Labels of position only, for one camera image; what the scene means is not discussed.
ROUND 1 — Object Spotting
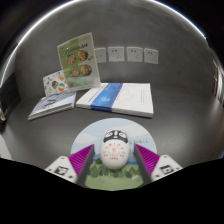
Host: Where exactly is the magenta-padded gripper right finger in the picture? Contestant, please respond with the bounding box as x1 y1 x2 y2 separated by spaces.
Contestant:
133 143 184 185

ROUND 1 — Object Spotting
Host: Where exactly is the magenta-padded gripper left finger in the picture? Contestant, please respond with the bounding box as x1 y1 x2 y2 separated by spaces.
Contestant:
44 143 96 186

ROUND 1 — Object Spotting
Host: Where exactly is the white panda-print computer mouse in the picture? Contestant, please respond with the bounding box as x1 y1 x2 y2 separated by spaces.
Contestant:
100 128 131 170

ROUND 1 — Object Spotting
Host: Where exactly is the round landscape-print mouse pad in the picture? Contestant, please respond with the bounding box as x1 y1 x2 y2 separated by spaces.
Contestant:
69 117 158 192

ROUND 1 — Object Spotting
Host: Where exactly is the grey striped book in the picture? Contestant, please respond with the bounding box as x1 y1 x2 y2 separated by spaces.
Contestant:
27 91 77 121

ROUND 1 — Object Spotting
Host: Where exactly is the white book with blue band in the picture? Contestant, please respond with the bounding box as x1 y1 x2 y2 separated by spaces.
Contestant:
75 82 155 118

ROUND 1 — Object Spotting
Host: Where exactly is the white colourful sticker card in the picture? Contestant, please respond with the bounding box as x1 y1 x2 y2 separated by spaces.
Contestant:
42 69 70 98

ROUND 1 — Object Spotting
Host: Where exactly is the black flat panel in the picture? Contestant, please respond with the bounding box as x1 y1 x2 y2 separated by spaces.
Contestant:
0 71 18 134

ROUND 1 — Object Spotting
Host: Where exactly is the green leaflet in clear stand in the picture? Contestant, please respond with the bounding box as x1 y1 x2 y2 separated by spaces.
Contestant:
56 32 102 93

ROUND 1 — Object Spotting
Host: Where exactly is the white wall socket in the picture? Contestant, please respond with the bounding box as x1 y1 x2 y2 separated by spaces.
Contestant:
126 46 144 63
143 48 160 65
94 47 107 64
107 46 126 63

